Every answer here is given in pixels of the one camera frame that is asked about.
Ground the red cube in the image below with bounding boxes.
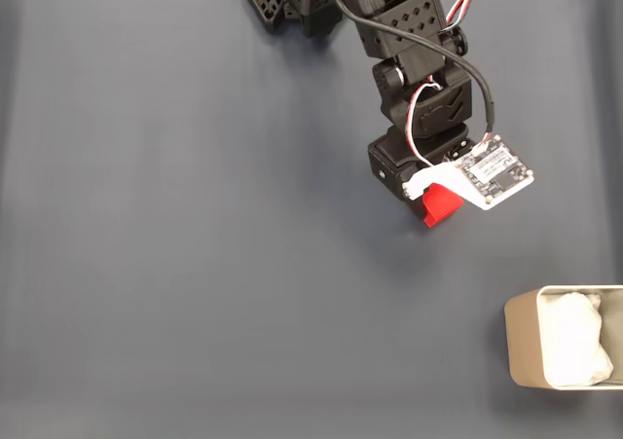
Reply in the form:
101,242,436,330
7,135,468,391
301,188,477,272
421,181,464,229

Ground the beige box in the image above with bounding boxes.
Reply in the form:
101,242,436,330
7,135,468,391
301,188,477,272
503,284,623,391

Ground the white crumpled cloth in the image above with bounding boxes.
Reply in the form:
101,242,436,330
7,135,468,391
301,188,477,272
539,291,615,387

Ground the dark grey table mat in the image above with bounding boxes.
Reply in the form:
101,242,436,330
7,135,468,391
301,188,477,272
0,0,623,439

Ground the red white gripper servo wire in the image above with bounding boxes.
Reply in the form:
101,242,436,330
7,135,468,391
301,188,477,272
406,82,444,167

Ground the white camera board with mount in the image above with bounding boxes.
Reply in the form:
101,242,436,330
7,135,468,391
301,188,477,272
402,134,535,212

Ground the black camera cable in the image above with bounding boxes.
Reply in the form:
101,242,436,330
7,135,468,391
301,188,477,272
318,0,496,148

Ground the red white black arm wire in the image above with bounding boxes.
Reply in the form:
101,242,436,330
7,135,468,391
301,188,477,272
443,0,477,34

